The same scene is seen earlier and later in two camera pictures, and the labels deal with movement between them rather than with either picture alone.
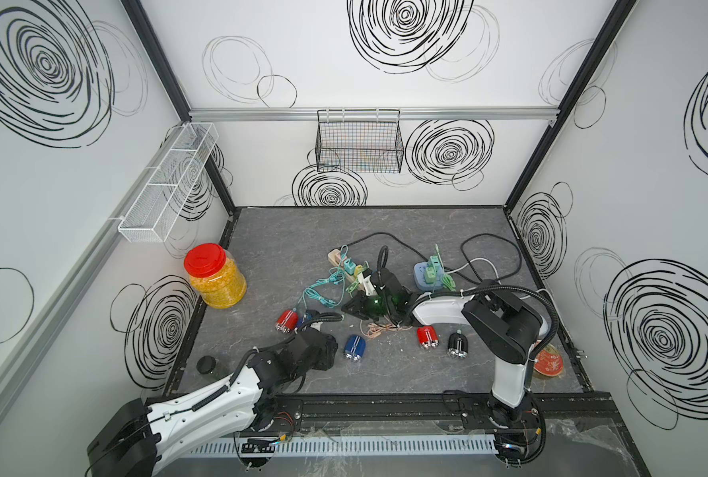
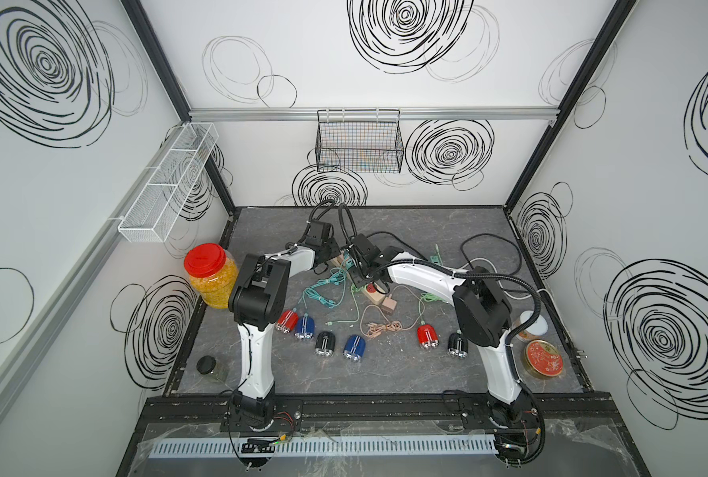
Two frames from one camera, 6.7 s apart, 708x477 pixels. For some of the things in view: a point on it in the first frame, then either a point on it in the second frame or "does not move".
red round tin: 548,362 does not move
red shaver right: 428,337 does not move
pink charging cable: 376,329 does not move
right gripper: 359,301 → 356,280
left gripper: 328,354 → 335,250
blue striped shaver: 355,347 does not move
